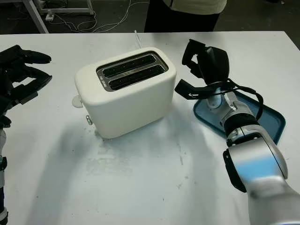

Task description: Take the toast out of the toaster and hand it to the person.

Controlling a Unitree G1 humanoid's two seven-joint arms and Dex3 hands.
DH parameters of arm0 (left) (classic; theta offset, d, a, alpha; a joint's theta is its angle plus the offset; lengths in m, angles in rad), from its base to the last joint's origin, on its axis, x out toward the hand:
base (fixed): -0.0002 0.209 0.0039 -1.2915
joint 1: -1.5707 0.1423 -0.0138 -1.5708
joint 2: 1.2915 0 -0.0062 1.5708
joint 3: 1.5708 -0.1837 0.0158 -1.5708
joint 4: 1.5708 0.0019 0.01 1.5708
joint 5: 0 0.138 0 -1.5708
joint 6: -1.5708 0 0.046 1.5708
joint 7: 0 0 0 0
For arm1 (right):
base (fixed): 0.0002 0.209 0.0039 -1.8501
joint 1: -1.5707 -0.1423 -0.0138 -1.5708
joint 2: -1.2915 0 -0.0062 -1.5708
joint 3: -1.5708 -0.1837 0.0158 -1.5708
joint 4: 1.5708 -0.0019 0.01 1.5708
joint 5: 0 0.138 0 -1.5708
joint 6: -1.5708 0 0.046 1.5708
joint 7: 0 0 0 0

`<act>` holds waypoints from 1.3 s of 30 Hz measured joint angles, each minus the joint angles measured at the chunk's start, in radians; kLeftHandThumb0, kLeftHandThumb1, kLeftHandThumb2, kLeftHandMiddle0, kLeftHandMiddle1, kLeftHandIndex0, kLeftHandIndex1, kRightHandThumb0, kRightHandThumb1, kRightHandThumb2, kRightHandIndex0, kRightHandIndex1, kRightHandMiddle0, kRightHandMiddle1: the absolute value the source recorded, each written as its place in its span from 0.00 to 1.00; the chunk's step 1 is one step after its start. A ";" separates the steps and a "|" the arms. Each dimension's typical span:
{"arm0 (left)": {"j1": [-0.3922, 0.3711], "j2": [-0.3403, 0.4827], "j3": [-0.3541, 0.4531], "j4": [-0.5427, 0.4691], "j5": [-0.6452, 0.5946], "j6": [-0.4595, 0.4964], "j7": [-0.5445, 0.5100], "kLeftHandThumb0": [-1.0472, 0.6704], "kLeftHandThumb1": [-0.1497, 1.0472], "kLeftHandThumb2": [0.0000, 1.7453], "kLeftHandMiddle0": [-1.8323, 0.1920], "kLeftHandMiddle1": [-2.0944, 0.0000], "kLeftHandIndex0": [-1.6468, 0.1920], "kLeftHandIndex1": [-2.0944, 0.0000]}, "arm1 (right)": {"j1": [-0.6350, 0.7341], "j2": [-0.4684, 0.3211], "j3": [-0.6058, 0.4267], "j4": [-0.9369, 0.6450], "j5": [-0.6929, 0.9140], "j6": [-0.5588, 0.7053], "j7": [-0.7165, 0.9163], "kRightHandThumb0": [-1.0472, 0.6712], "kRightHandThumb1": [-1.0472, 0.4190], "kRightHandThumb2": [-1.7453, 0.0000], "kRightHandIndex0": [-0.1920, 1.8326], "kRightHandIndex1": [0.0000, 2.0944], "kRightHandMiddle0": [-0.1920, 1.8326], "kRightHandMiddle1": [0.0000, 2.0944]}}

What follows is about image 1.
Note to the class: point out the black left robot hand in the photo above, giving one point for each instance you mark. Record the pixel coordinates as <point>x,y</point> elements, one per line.
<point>18,79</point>

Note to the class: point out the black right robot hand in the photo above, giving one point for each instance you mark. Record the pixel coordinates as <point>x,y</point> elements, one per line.
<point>215,65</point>

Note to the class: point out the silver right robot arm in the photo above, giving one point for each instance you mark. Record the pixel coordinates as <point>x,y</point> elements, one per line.
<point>257,164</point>

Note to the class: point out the person in dark trousers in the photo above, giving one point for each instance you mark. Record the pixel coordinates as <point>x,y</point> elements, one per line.
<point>178,21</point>

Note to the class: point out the cream white two-slot toaster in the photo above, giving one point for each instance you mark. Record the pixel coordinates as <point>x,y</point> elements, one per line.
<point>131,110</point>

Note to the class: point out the white power strip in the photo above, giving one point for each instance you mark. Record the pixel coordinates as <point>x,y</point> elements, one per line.
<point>50,17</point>

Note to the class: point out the blue plastic tray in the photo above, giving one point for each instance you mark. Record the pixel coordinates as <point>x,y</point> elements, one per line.
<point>272,122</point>

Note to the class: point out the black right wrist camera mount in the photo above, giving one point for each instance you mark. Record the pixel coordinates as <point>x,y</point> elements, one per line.
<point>187,90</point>

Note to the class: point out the white metal table frame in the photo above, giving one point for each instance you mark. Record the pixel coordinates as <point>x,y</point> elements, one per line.
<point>37,18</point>

